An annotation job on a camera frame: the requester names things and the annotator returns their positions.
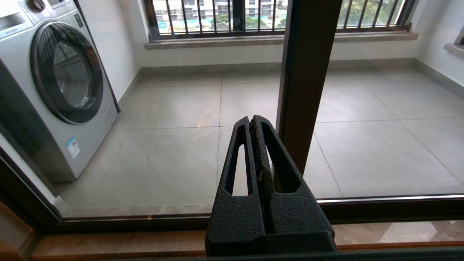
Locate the silver front-load washing machine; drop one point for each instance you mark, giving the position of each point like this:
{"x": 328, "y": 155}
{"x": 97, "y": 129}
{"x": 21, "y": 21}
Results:
{"x": 54, "y": 108}

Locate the dark window frame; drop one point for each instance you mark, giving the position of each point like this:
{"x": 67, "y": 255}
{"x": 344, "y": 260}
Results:
{"x": 238, "y": 14}

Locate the long dark balcony railing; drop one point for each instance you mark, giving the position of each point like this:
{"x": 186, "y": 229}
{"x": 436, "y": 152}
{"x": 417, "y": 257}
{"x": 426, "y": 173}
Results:
{"x": 199, "y": 35}

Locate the dark brown sliding glass door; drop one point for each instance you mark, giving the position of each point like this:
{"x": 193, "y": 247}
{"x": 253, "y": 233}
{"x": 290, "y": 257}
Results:
{"x": 308, "y": 90}

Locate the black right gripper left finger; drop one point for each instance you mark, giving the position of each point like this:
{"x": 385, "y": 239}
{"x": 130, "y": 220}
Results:
{"x": 235, "y": 217}

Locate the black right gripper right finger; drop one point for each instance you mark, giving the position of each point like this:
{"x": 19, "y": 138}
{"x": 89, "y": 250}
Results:
{"x": 293, "y": 214}

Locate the grey stone window sill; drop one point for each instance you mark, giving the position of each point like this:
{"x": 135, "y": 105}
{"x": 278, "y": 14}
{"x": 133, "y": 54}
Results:
{"x": 455, "y": 50}
{"x": 217, "y": 41}

